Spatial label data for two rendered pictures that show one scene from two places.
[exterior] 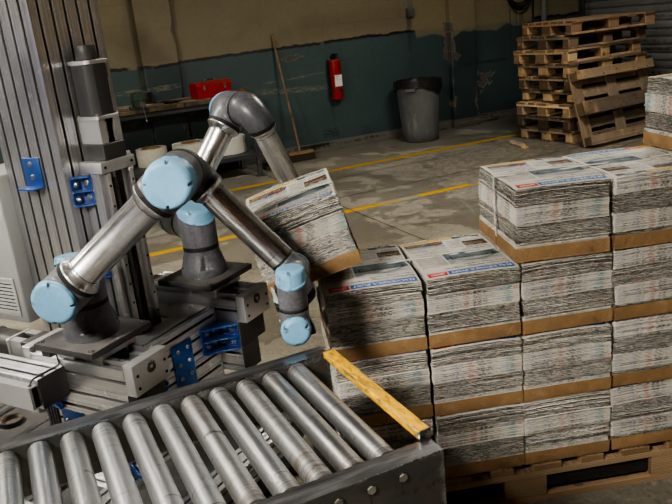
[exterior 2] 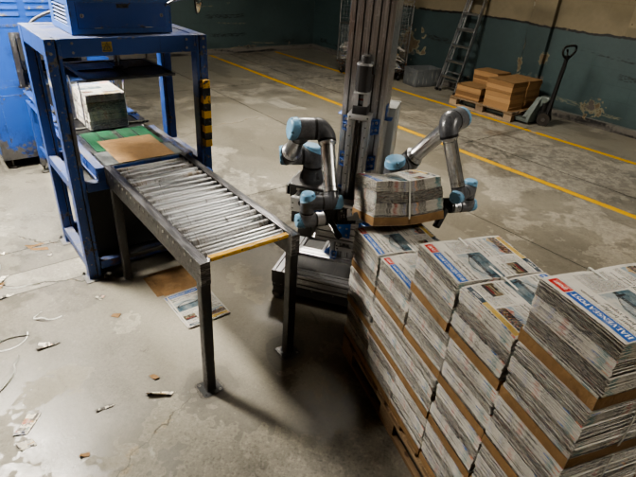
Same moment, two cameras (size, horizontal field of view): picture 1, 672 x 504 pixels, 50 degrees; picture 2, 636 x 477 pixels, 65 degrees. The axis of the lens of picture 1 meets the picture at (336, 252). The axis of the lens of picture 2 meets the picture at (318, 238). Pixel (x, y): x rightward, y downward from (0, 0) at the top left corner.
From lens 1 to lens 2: 2.41 m
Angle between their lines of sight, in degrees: 68
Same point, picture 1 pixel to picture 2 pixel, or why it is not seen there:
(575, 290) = (428, 337)
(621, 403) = (428, 436)
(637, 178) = (470, 299)
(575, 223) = (436, 294)
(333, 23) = not seen: outside the picture
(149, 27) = not seen: outside the picture
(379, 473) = (186, 251)
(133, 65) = not seen: outside the picture
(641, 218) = (466, 330)
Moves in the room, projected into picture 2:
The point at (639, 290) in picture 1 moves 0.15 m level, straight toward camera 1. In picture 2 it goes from (453, 379) to (413, 372)
